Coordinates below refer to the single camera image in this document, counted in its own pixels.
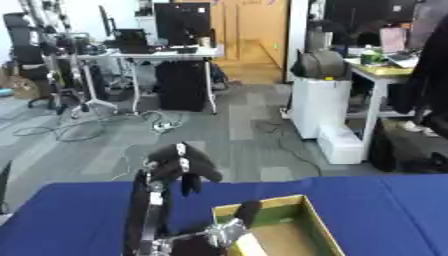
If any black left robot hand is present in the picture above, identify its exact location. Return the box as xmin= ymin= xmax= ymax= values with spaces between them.
xmin=120 ymin=142 xmax=265 ymax=256

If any tan cardboard box green inside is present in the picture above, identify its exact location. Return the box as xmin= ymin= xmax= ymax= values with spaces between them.
xmin=210 ymin=194 xmax=347 ymax=256

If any white box on floor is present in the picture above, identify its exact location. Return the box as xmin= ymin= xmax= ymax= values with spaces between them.
xmin=315 ymin=124 xmax=366 ymax=165

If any white power strip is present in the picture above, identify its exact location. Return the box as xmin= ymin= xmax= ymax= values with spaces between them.
xmin=150 ymin=121 xmax=179 ymax=133

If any pale yellow block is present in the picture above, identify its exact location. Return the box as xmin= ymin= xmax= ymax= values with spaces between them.
xmin=229 ymin=233 xmax=270 ymax=256

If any black cabinet under desk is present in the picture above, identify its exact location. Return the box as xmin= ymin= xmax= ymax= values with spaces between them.
xmin=154 ymin=60 xmax=210 ymax=113

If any silver wheeled stand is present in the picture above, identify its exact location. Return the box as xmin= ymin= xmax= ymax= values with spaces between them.
xmin=17 ymin=0 xmax=121 ymax=120

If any brown paper bag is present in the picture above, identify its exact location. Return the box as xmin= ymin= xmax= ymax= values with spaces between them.
xmin=5 ymin=74 xmax=42 ymax=101

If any large black monitor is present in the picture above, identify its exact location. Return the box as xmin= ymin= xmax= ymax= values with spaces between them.
xmin=152 ymin=2 xmax=214 ymax=47

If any thin black monitor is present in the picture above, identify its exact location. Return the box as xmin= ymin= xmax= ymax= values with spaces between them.
xmin=96 ymin=4 xmax=119 ymax=42

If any black office chair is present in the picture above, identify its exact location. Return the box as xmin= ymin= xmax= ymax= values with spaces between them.
xmin=1 ymin=12 xmax=63 ymax=110

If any white cabinet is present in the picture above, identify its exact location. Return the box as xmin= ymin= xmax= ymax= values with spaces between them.
xmin=288 ymin=75 xmax=354 ymax=140

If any grey bag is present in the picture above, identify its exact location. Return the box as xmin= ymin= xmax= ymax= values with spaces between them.
xmin=288 ymin=49 xmax=350 ymax=81

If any black bag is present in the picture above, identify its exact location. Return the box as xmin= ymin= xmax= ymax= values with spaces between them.
xmin=369 ymin=117 xmax=448 ymax=174

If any wooden top white desk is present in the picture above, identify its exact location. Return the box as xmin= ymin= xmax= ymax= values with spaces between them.
xmin=341 ymin=57 xmax=417 ymax=162

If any green bottle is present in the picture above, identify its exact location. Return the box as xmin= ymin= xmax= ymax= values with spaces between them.
xmin=358 ymin=45 xmax=385 ymax=66

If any silver laptop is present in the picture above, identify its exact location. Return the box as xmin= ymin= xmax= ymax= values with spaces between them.
xmin=378 ymin=27 xmax=420 ymax=69

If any person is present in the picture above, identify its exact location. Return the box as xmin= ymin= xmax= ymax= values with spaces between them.
xmin=388 ymin=23 xmax=448 ymax=138

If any grey floor cable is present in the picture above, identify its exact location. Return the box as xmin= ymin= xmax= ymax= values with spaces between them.
xmin=10 ymin=110 xmax=186 ymax=144

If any black floor cable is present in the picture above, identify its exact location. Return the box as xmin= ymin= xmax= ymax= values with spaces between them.
xmin=252 ymin=119 xmax=324 ymax=177

